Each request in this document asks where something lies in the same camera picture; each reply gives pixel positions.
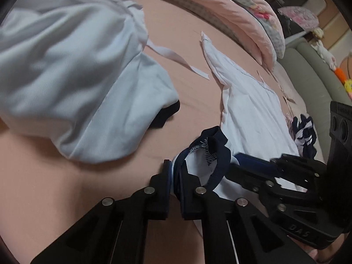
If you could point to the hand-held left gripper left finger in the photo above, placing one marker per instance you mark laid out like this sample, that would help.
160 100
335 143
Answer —
162 195

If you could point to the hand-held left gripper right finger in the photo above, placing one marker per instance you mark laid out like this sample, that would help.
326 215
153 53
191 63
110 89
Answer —
188 200

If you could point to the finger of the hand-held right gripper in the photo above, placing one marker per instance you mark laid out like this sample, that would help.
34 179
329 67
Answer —
247 177
255 162

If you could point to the pale shirt with navy collar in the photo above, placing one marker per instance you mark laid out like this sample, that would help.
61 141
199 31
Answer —
253 110

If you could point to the navy striped garment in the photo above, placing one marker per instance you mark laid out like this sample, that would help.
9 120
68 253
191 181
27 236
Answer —
304 134

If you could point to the bed with pink sheet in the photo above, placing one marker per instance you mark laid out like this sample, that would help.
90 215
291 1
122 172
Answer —
82 192

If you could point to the grey-green sofa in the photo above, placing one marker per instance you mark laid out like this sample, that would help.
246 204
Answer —
316 82

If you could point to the yellow sponge plush toy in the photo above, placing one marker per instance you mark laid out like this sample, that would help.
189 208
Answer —
348 85

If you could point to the orange plush carrot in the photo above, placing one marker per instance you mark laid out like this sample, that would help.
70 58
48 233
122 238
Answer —
340 74

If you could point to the white plush rabbit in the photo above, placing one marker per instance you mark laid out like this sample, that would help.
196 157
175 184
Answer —
326 55

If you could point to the cream plush toy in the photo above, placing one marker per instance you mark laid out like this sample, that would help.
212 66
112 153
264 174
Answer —
318 32

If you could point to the pink patterned cushion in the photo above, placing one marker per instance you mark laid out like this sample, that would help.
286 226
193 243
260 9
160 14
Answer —
298 18

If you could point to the light blue garment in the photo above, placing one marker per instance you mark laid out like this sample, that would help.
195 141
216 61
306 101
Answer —
68 74

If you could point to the pink folded quilt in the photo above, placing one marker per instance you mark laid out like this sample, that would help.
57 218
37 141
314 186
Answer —
220 11

